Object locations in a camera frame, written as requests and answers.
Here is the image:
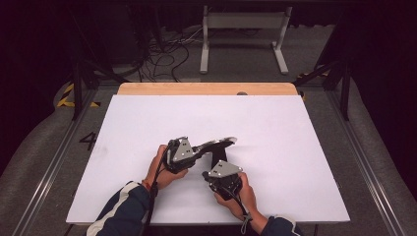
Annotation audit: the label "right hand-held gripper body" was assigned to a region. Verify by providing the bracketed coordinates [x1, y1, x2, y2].
[202, 159, 244, 202]

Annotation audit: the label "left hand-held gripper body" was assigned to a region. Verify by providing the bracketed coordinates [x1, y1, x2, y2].
[162, 136, 199, 175]

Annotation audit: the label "oval silver photo frame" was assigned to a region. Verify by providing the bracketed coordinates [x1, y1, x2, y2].
[193, 136, 238, 157]

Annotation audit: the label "person's left hand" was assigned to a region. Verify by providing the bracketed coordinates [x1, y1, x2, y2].
[144, 144, 190, 191]

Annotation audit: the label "person's right hand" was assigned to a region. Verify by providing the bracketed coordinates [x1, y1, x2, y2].
[213, 172, 259, 221]

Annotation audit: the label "black metal stand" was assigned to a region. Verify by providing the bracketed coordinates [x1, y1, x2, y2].
[70, 0, 131, 122]
[293, 0, 352, 122]

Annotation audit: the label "yellow black floor tape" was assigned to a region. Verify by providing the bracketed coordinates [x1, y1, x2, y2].
[56, 83, 101, 108]

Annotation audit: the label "white metal stand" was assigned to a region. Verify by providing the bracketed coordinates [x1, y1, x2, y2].
[199, 5, 293, 76]

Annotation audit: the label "right hand-held gripper cable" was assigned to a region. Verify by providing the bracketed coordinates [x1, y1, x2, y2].
[225, 186, 254, 235]

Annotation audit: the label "hand-held gripper cable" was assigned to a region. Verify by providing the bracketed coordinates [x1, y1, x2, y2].
[225, 186, 254, 235]
[144, 144, 173, 230]

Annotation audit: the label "left hand-held gripper cable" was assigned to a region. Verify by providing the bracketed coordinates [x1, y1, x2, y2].
[144, 144, 173, 230]

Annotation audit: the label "black floor cables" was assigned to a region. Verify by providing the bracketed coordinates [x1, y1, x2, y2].
[136, 26, 206, 83]

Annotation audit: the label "aluminium floor rail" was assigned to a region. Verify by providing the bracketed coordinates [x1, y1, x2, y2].
[324, 89, 409, 236]
[11, 87, 99, 236]

